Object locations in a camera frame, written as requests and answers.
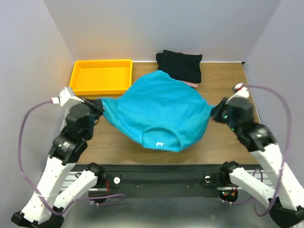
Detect teal t shirt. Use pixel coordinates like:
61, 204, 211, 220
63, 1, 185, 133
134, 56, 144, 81
102, 70, 213, 152

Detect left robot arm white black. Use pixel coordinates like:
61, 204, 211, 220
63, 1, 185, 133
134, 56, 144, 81
11, 95, 106, 228

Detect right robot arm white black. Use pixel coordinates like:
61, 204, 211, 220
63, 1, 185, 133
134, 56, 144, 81
211, 97, 304, 228

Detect yellow plastic tray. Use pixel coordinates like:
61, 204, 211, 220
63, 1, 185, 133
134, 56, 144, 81
69, 59, 133, 96

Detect folded pink t shirt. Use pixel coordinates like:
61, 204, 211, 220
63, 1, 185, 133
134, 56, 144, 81
183, 81, 198, 88

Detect folded black t shirt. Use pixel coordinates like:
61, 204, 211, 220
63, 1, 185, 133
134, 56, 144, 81
155, 50, 203, 84

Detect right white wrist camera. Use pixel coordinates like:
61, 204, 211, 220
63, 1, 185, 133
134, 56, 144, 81
226, 83, 250, 104

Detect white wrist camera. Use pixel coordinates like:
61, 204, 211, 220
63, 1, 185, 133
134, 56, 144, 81
51, 87, 84, 109
226, 83, 250, 104

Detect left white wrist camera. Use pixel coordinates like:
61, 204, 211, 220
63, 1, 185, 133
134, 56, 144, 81
51, 87, 84, 109

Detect aluminium frame rail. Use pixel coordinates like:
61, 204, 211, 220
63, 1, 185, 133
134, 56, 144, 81
27, 111, 83, 228

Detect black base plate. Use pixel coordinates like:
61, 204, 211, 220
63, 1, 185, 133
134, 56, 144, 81
48, 163, 277, 199

